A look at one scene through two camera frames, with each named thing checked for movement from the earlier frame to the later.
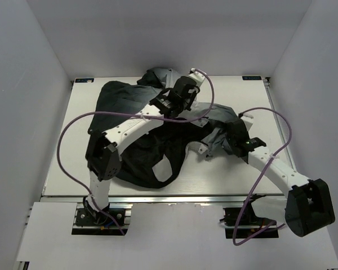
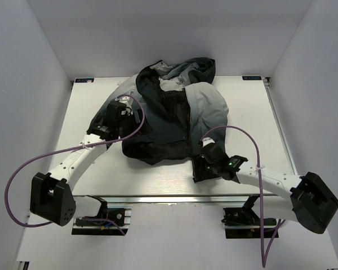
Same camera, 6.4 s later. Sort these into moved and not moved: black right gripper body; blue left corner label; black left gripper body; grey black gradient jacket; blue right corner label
Moved: black right gripper body; black left gripper body; grey black gradient jacket
Not moved: blue left corner label; blue right corner label
